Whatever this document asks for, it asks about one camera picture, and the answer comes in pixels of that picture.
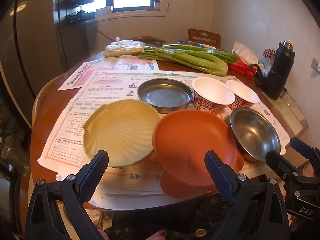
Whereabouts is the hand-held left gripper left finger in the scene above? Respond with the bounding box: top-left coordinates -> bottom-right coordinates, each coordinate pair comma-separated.
25,150 -> 109,240

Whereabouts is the red printed paper bowl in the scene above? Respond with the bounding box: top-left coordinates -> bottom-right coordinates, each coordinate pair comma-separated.
191,77 -> 236,115
226,80 -> 261,111

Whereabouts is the yellow shell-shaped plate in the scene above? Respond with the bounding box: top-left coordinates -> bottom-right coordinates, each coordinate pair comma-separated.
82,99 -> 161,167

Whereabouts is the plastic bag of yellow food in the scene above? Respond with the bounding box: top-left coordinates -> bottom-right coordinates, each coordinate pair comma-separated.
104,37 -> 146,58

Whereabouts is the orange footed plate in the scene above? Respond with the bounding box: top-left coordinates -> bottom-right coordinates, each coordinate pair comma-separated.
152,109 -> 244,198

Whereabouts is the black thermos bottle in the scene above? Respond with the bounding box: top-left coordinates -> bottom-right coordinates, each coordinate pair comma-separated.
254,39 -> 296,100

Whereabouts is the wooden chair with curved back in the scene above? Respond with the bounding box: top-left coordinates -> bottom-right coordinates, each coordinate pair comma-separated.
131,36 -> 167,47

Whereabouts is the steel basin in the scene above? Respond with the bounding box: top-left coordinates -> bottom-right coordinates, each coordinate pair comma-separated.
177,40 -> 204,47

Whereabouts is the steel plate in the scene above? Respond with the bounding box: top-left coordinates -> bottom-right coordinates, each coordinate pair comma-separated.
137,78 -> 194,114

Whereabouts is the grey refrigerator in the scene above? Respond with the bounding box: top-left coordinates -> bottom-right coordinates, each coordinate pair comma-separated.
0,0 -> 70,130

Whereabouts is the black storage rack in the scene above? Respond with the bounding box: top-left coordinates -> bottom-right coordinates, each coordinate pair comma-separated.
57,0 -> 97,25

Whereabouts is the wooden chair with cutout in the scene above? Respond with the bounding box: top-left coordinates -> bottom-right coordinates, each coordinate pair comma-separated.
188,28 -> 221,48

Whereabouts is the steel bowl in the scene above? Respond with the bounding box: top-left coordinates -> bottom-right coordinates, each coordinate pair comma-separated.
230,108 -> 282,162

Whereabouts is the small white bottle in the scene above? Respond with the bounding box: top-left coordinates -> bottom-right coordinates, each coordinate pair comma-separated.
257,62 -> 270,77

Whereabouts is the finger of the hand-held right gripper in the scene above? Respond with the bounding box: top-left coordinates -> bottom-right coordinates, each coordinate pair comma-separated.
290,137 -> 320,161
265,150 -> 309,196

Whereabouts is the celery bunch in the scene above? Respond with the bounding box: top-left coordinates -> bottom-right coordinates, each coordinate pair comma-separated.
162,44 -> 238,64
138,47 -> 228,77

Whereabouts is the person's left hand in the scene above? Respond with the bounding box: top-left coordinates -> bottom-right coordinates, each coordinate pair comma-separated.
146,229 -> 167,240

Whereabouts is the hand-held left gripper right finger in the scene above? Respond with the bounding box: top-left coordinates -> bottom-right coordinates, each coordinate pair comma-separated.
204,151 -> 290,240

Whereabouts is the pink printed newspaper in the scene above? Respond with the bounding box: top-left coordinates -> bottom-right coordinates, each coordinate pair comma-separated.
57,55 -> 160,91

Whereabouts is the large printed newspaper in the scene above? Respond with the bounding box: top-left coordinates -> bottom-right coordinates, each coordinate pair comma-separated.
37,70 -> 288,177

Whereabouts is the red tissue box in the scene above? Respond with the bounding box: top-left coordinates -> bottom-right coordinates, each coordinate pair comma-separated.
227,41 -> 260,79

